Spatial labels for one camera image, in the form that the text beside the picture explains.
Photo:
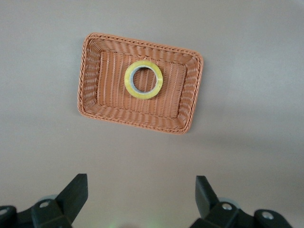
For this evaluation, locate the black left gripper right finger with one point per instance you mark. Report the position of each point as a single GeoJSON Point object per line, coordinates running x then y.
{"type": "Point", "coordinates": [207, 202]}

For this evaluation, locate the brown wicker basket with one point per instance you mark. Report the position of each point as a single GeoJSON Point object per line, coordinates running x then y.
{"type": "Point", "coordinates": [111, 95]}

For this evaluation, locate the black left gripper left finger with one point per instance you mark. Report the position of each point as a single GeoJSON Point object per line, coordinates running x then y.
{"type": "Point", "coordinates": [71, 199]}

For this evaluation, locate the yellow tape roll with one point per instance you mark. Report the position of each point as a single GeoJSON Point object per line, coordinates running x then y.
{"type": "Point", "coordinates": [129, 88]}

